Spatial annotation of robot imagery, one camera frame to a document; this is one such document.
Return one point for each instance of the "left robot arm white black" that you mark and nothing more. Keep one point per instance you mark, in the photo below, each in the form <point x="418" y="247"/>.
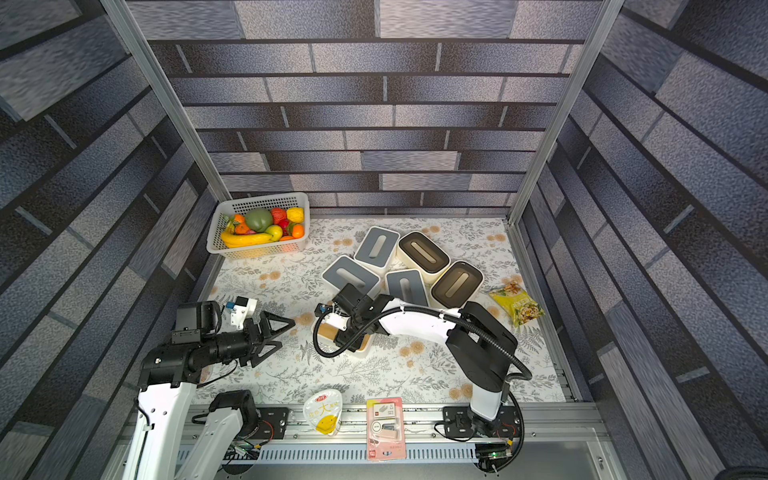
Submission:
<point x="204" y="335"/>

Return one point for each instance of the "white yellow snack pouch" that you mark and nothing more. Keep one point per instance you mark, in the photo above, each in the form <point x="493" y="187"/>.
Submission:
<point x="323" y="410"/>

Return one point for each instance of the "right aluminium frame post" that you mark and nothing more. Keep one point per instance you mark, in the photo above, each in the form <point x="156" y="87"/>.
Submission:
<point x="594" y="42"/>

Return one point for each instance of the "small orange toy carrot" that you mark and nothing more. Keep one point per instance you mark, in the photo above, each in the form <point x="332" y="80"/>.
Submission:
<point x="239" y="225"/>

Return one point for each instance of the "yellow toy banana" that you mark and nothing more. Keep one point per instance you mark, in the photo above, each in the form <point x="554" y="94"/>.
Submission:
<point x="246" y="239"/>

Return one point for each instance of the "white slotted cable duct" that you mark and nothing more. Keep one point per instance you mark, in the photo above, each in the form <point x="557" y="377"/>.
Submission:
<point x="353" y="454"/>

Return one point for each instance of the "white plastic basket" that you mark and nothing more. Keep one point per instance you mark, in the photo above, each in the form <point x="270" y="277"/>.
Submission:
<point x="220" y="240"/>

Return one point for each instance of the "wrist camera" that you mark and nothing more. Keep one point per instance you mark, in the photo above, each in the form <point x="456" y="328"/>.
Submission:
<point x="322" y="310"/>
<point x="238" y="310"/>

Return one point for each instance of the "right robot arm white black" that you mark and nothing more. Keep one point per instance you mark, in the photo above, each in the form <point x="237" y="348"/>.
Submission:
<point x="483" y="349"/>

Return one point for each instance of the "grey lid tissue box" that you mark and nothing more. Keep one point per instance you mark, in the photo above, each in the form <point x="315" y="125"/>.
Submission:
<point x="407" y="285"/>
<point x="377" y="249"/>
<point x="345" y="270"/>

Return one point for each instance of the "aluminium frame post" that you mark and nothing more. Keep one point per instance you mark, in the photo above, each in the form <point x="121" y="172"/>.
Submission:
<point x="130" y="33"/>
<point x="594" y="42"/>

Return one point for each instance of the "dark lid cream tissue box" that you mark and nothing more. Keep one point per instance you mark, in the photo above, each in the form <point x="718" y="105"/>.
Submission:
<point x="455" y="286"/>
<point x="416" y="251"/>

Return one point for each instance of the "yellow toy pepper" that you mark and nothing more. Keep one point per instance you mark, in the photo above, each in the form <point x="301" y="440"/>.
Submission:
<point x="295" y="215"/>

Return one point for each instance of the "red toy fruit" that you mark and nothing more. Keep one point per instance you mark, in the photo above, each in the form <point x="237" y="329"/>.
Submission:
<point x="278" y="215"/>

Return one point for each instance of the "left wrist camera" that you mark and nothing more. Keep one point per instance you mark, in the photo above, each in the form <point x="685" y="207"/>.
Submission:
<point x="238" y="310"/>

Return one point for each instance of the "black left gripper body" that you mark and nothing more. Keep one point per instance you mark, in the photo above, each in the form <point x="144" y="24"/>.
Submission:
<point x="234" y="344"/>

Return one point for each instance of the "left aluminium frame post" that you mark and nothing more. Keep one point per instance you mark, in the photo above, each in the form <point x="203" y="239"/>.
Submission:
<point x="130" y="33"/>

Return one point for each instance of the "aluminium front rail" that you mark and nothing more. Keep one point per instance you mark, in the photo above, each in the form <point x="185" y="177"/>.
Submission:
<point x="546" y="421"/>

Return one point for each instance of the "dark lid cream tissue box right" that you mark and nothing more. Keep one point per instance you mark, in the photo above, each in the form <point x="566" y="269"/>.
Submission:
<point x="455" y="286"/>

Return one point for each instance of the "orange toy fruit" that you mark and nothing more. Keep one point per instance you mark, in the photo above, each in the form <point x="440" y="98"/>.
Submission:
<point x="297" y="231"/>

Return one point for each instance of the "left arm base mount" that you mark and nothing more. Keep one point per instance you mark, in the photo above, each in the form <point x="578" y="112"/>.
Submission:
<point x="264" y="423"/>

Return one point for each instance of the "pink stapler blister pack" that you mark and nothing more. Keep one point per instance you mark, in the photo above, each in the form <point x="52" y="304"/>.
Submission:
<point x="385" y="430"/>

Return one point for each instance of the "green snack bag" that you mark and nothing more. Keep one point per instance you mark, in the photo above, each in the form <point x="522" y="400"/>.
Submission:
<point x="517" y="303"/>

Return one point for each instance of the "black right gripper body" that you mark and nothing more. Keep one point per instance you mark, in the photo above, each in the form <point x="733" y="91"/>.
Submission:
<point x="348" y="321"/>

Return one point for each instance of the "dark lid cream tissue box rear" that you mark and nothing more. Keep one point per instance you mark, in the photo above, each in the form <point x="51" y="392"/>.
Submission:
<point x="416" y="251"/>

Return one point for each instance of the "green toy apple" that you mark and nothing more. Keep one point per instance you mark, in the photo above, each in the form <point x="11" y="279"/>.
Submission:
<point x="275" y="233"/>

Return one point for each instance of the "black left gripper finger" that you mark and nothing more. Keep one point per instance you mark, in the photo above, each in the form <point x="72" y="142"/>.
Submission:
<point x="270" y="348"/>
<point x="273" y="325"/>

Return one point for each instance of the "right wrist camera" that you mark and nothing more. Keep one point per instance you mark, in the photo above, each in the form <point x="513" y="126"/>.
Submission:
<point x="322" y="310"/>

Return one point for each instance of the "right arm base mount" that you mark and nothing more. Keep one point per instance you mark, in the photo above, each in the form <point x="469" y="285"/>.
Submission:
<point x="461" y="424"/>

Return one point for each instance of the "bamboo lid tissue box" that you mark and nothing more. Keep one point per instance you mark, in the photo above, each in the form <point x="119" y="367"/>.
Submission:
<point x="332" y="339"/>

